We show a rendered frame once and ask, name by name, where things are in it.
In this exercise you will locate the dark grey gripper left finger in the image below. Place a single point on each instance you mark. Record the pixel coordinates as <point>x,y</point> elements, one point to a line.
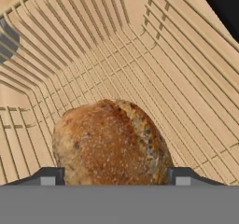
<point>49,175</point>

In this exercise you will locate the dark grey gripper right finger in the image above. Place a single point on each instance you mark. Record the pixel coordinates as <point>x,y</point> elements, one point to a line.
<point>183,175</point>

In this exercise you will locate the brown crusty bread loaf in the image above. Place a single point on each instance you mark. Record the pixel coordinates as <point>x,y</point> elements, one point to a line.
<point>109,143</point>

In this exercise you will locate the grey round object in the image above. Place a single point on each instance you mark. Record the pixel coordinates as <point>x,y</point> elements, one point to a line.
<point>7,41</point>

